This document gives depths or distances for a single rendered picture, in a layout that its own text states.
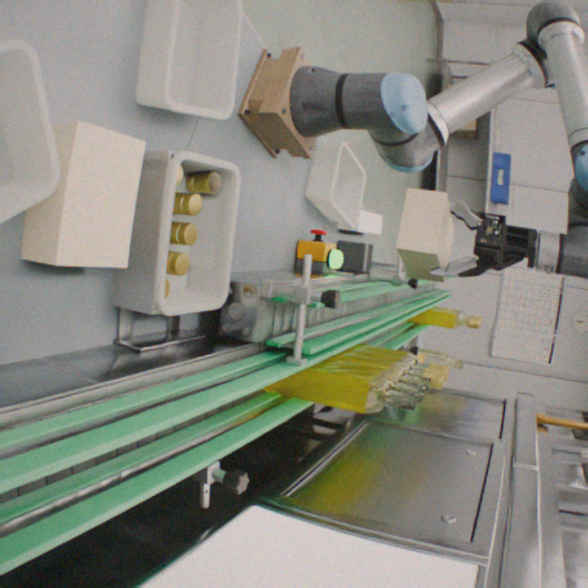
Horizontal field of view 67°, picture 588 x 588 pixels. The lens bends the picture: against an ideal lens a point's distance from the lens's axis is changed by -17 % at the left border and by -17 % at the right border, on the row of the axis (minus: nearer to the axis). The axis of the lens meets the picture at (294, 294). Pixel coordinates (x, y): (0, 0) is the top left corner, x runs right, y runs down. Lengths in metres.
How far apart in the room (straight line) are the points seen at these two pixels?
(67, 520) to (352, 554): 0.33
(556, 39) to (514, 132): 5.93
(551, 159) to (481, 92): 5.79
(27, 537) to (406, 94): 0.85
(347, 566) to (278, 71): 0.84
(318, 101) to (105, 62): 0.42
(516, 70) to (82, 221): 0.89
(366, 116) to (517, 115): 6.10
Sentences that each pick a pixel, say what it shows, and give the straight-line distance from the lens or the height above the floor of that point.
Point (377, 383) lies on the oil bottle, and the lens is 0.82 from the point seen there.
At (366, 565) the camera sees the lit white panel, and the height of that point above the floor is 1.17.
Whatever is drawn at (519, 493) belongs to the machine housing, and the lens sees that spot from 0.88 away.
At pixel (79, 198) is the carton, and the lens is 0.58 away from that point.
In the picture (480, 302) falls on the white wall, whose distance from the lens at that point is 6.73.
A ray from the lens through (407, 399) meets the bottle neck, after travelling 0.82.
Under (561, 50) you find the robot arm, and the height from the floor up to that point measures 1.34.
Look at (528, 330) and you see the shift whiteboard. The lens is 6.74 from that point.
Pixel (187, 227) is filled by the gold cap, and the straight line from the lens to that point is 0.75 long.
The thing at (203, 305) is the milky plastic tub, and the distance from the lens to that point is 0.77.
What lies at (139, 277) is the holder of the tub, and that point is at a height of 0.80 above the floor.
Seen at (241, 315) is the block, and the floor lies 0.86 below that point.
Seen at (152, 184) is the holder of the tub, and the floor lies 0.81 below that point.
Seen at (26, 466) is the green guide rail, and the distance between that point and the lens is 0.42.
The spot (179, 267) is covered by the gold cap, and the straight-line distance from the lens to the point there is 0.75.
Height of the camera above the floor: 1.27
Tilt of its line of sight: 24 degrees down
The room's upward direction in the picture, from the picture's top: 99 degrees clockwise
